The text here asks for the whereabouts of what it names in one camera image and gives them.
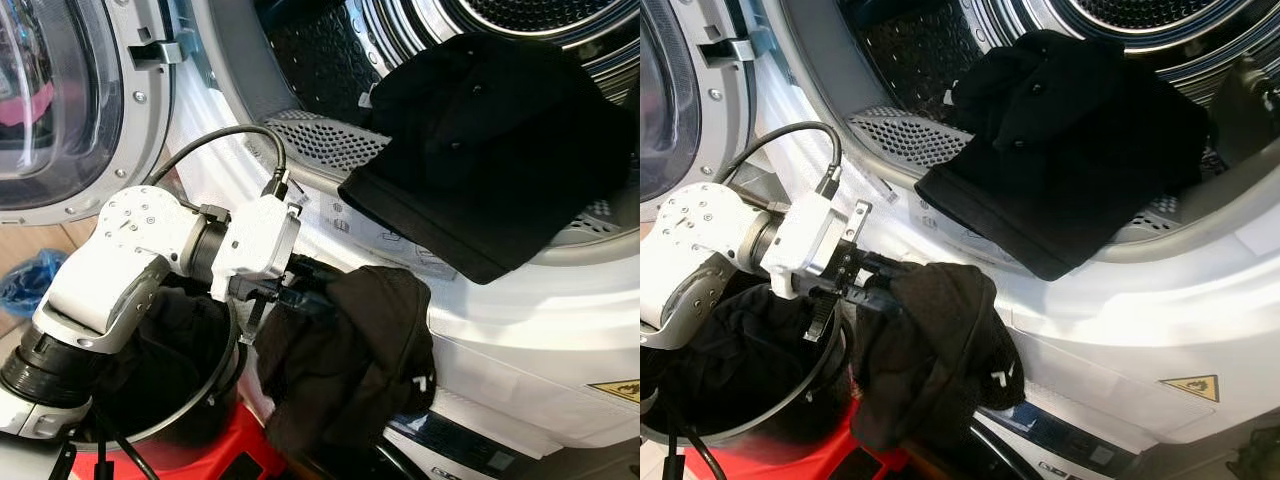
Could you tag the black garment with red stripe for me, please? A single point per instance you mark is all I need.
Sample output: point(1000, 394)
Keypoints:
point(350, 370)
point(940, 370)

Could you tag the plain black garment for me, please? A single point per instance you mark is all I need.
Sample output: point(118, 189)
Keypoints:
point(480, 150)
point(1060, 150)

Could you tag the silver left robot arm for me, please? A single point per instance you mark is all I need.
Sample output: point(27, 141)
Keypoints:
point(100, 290)
point(690, 290)

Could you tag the black clothes pile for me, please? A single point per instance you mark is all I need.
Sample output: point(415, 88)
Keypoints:
point(170, 350)
point(740, 350)

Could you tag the black round laundry bucket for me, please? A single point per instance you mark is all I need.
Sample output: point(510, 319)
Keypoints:
point(835, 395)
point(215, 402)

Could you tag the red plastic stool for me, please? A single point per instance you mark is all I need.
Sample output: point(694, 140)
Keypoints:
point(800, 457)
point(220, 452)

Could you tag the round glass machine door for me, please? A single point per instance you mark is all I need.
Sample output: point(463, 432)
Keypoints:
point(715, 130)
point(140, 130)

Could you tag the white front-load laundry machine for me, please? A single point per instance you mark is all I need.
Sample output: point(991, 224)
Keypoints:
point(1100, 330)
point(520, 330)

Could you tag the white washer with control panel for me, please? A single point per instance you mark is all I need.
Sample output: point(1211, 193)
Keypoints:
point(1060, 445)
point(470, 455)

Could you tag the blue plastic bag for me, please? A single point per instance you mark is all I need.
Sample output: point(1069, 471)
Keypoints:
point(30, 285)

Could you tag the grey metal door hinge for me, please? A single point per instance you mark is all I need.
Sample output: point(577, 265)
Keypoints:
point(160, 50)
point(728, 50)

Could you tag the yellow triangle warning sticker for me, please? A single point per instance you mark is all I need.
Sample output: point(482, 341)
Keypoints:
point(1192, 388)
point(618, 391)

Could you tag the dark metal fitting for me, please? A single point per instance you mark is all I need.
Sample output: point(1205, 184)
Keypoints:
point(1258, 455)

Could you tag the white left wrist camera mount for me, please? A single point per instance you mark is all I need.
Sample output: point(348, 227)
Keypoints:
point(255, 245)
point(810, 240)

